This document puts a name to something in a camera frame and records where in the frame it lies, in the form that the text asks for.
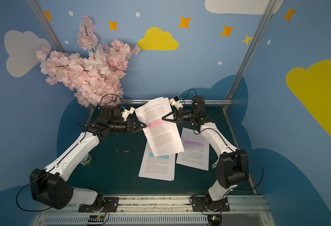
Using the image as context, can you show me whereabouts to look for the document with pink highlight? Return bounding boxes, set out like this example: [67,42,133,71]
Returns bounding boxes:
[135,97,184,157]

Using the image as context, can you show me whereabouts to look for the document with blue highlight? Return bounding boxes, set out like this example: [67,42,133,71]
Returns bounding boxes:
[138,143,176,181]

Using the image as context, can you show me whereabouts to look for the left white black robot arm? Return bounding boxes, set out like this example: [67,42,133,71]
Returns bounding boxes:
[28,105,147,212]

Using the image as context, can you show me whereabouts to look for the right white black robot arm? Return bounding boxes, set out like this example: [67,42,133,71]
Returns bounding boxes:
[162,96,251,210]

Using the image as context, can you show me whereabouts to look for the document with purple highlight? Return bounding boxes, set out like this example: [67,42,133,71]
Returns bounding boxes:
[176,128,210,171]

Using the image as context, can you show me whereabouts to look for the small glass jar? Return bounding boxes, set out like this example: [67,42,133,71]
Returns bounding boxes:
[80,153,92,166]

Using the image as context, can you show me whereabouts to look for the pink cherry blossom tree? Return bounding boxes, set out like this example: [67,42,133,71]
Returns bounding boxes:
[35,15,141,107]

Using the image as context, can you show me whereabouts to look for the left electronics board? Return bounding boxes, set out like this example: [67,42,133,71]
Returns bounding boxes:
[87,215,106,226]

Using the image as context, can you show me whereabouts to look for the electronics board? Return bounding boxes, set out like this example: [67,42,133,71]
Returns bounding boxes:
[87,215,106,226]
[207,215,222,226]

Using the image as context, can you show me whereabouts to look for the right electronics board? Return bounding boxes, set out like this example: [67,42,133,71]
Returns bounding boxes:
[207,215,222,226]

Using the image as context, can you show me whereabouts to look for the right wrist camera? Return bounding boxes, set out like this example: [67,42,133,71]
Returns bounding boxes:
[169,96,183,110]

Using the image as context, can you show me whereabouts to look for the back aluminium frame bar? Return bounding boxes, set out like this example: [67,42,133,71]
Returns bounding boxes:
[120,99,232,105]

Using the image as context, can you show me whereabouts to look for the white handled tool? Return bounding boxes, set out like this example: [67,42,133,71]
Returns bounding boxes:
[212,161,218,169]

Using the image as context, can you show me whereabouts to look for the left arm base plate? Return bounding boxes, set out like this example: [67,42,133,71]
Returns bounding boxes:
[78,197,119,213]

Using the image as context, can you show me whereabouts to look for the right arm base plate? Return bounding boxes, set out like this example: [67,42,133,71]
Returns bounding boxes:
[190,195,230,212]

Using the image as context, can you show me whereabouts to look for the right aluminium frame post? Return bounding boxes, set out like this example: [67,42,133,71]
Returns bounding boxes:
[222,0,278,113]

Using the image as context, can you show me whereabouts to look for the aluminium frame post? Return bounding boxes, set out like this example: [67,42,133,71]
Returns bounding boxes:
[27,0,65,52]
[222,0,278,113]

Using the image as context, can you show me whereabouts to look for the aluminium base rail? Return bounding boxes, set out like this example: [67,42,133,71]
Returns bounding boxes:
[31,195,275,226]

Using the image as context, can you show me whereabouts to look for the left aluminium frame post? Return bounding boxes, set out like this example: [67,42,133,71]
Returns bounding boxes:
[27,0,65,52]

